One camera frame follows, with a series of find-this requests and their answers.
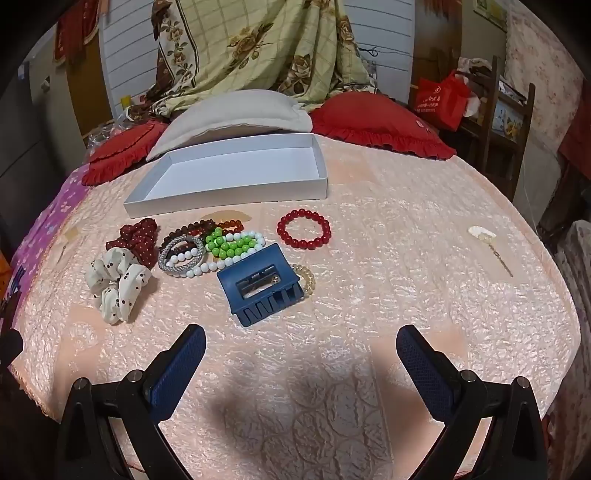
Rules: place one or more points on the white dotted scrunchie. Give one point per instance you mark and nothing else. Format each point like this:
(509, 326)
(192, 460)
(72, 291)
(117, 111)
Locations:
(124, 281)

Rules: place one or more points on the white shallow cardboard box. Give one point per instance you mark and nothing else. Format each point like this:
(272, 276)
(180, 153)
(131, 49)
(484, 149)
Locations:
(231, 157)

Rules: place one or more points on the red shopping bag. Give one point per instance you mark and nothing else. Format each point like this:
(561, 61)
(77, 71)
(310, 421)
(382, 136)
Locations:
(438, 99)

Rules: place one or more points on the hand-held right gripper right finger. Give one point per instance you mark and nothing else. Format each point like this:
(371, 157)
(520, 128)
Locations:
(425, 374)

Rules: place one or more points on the clear plastic bags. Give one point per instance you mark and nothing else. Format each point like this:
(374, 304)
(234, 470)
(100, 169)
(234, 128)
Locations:
(104, 134)

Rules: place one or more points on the blue hair claw clip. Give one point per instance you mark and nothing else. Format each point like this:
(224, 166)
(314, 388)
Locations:
(235, 281)

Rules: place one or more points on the pale floral wall cloth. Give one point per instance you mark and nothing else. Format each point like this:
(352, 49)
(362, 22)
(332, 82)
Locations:
(540, 69)

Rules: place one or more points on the dark wooden chair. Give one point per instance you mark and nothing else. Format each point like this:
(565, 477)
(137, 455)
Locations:
(521, 138)

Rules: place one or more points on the floral yellow quilt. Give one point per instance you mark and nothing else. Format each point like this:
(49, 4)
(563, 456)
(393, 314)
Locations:
(277, 46)

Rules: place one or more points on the beige pillow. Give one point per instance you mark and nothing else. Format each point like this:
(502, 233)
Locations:
(231, 110)

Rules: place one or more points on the dark red dotted scrunchie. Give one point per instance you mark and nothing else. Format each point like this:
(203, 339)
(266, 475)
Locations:
(138, 235)

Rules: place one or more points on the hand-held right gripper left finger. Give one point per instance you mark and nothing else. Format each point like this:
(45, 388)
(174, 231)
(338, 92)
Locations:
(178, 369)

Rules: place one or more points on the purple floral bed sheet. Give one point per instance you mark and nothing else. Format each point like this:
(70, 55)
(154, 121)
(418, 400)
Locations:
(41, 221)

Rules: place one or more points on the dark grey cabinet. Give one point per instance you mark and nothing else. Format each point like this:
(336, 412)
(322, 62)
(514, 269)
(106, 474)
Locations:
(32, 120)

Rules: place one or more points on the peach textured bedspread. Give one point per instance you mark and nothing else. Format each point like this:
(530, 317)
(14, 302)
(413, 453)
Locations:
(392, 277)

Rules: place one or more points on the red hanging cloth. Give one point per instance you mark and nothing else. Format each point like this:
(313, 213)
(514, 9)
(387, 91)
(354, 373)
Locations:
(74, 27)

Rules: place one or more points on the pale fan tassel hairpin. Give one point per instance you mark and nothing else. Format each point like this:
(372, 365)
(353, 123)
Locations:
(69, 234)

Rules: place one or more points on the red ruffled pillow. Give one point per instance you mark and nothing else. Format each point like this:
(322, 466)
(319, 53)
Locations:
(378, 115)
(124, 145)

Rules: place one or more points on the white shell hairpin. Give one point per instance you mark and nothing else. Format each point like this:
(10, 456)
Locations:
(480, 232)

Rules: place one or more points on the white slatted headboard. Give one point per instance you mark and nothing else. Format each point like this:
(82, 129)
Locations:
(129, 46)

